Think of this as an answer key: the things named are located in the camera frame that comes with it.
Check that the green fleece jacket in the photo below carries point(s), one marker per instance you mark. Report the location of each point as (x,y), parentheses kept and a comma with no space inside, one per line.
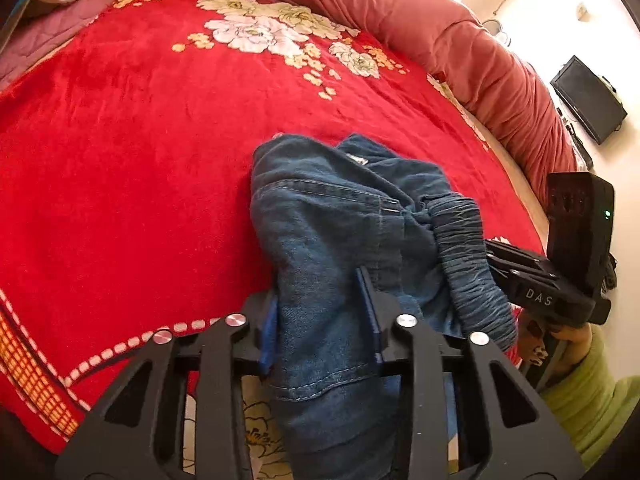
(591,405)

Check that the cream bed sheet mattress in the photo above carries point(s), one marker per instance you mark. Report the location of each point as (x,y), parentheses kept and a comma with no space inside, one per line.
(518,180)

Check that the black wall television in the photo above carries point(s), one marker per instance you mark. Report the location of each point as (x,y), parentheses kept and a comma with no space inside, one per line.
(590,99)

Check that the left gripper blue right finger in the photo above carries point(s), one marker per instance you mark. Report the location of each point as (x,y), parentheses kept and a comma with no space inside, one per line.
(378,310)

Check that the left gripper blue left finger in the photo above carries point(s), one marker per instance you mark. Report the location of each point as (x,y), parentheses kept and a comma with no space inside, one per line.
(268,332)

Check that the red floral blanket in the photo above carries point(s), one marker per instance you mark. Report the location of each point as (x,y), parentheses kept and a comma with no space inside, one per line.
(125,178)

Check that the rust red rolled duvet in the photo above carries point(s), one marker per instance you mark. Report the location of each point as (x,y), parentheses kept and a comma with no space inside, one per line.
(503,92)

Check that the person's right hand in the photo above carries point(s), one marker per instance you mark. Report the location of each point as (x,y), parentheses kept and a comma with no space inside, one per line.
(550,351)

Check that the pink quilted pillow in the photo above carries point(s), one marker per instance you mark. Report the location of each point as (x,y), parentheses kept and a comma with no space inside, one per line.
(32,42)

